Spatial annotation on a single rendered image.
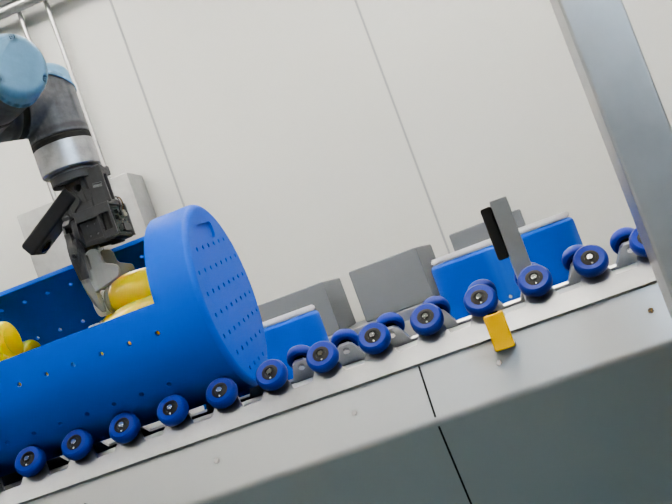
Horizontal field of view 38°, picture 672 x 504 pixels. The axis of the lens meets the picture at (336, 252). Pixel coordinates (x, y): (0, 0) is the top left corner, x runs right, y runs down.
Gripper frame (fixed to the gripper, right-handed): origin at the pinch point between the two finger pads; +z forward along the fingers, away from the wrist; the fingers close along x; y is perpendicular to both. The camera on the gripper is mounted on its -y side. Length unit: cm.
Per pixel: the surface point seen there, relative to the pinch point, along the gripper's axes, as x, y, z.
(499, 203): -4, 60, 6
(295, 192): 325, -23, -48
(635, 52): -35, 78, -2
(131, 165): 324, -97, -90
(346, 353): 9.2, 30.9, 19.4
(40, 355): -13.6, -5.3, 4.8
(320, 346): -9.4, 31.2, 16.5
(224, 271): 1.7, 19.0, 1.6
